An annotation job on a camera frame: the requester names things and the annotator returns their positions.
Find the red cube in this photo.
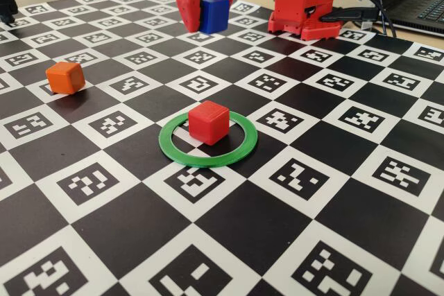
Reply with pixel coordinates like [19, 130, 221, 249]
[187, 100, 230, 146]

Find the blue cube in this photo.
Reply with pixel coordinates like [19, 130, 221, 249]
[199, 0, 230, 35]

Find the orange cube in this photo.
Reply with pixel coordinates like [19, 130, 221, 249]
[45, 61, 86, 95]

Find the black stand clamp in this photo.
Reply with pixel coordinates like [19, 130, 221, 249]
[0, 0, 19, 27]

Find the green flat ring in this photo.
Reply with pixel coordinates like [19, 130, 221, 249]
[158, 110, 259, 168]

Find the black white marker checkerboard mat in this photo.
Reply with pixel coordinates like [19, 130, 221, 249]
[0, 0, 444, 296]

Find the thick black plug cable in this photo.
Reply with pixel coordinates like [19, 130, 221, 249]
[321, 7, 379, 24]

